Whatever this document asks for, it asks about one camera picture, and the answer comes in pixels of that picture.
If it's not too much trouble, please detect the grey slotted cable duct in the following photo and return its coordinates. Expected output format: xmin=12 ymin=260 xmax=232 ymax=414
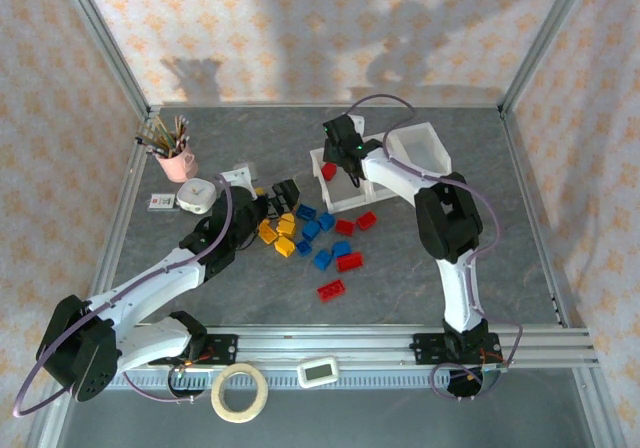
xmin=107 ymin=367 xmax=451 ymax=390

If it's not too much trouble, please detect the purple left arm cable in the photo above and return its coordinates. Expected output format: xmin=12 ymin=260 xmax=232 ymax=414
xmin=12 ymin=171 xmax=235 ymax=419

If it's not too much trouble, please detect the white table clock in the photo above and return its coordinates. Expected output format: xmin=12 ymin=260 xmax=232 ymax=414
xmin=177 ymin=178 xmax=218 ymax=215

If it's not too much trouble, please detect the aluminium frame post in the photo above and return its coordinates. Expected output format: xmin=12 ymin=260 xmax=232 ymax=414
xmin=498 ymin=0 xmax=597 ymax=115
xmin=53 ymin=0 xmax=154 ymax=117

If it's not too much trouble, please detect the pink cup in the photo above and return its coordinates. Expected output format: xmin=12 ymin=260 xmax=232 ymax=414
xmin=155 ymin=140 xmax=199 ymax=184

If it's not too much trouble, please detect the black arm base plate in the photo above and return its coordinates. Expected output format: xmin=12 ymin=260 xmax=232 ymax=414
xmin=149 ymin=334 xmax=239 ymax=368
xmin=412 ymin=332 xmax=502 ymax=368

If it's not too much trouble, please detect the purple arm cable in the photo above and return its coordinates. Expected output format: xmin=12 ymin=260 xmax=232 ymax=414
xmin=349 ymin=93 xmax=524 ymax=400
xmin=12 ymin=171 xmax=235 ymax=419

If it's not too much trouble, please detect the beige tape roll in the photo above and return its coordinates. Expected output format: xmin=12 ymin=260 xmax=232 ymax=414
xmin=210 ymin=362 xmax=269 ymax=424

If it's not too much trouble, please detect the small controller board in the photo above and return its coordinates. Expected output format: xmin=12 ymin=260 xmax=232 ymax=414
xmin=479 ymin=347 xmax=507 ymax=374

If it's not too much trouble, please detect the aluminium frame rail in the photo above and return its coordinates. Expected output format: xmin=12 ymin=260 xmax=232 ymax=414
xmin=79 ymin=110 xmax=154 ymax=330
xmin=498 ymin=109 xmax=587 ymax=329
xmin=147 ymin=101 xmax=504 ymax=110
xmin=572 ymin=367 xmax=626 ymax=448
xmin=24 ymin=392 xmax=76 ymax=448

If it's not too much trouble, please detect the white digital timer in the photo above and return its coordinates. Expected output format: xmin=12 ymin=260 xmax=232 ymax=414
xmin=297 ymin=359 xmax=339 ymax=388

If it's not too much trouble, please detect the wide aluminium mounting rail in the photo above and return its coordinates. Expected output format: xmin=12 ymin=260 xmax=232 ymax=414
xmin=54 ymin=324 xmax=600 ymax=369

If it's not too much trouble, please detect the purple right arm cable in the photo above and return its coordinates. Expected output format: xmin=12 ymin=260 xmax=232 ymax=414
xmin=349 ymin=93 xmax=524 ymax=400

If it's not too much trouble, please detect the small white card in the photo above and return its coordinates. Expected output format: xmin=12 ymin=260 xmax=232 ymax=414
xmin=149 ymin=192 xmax=180 ymax=212

